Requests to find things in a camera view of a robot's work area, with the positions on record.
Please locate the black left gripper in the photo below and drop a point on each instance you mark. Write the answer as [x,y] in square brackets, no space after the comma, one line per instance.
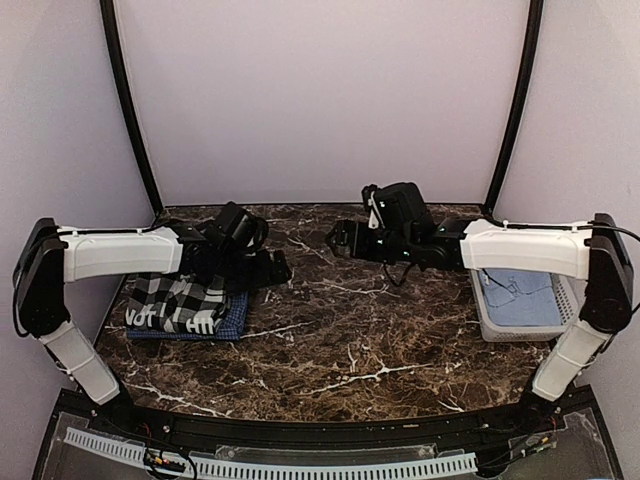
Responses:
[264,276]

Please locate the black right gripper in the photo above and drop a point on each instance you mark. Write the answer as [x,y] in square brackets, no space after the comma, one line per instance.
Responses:
[358,248]

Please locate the blue checked shirt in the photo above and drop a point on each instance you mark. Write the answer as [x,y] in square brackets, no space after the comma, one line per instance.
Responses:
[230,320]

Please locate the black white plaid shirt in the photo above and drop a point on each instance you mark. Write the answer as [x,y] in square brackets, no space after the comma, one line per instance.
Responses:
[176,304]

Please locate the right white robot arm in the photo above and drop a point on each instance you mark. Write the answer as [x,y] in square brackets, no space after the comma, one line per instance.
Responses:
[593,252]

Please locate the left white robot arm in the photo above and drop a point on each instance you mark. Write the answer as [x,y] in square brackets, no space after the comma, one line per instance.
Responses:
[56,260]

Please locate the light blue shirt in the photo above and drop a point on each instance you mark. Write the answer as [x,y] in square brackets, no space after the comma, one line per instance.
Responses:
[517,298]

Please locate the white plastic laundry basket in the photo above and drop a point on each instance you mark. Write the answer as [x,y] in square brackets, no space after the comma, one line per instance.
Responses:
[569,295]

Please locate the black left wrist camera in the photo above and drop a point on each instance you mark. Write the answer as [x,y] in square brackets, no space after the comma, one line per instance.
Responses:
[237,225]

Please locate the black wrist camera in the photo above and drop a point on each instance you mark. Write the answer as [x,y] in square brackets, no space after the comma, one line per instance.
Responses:
[237,225]
[409,216]

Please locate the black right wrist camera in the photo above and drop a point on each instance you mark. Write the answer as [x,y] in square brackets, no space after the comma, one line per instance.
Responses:
[409,216]

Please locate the white slotted cable duct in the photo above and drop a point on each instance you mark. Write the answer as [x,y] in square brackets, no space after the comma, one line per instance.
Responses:
[238,463]

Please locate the black left corner post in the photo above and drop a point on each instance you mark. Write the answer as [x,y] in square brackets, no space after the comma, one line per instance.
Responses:
[128,110]

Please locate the black corner post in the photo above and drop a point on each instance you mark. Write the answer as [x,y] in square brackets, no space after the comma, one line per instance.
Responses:
[128,110]
[525,70]

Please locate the black right corner post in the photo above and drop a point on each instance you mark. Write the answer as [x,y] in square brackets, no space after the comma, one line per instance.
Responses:
[525,70]

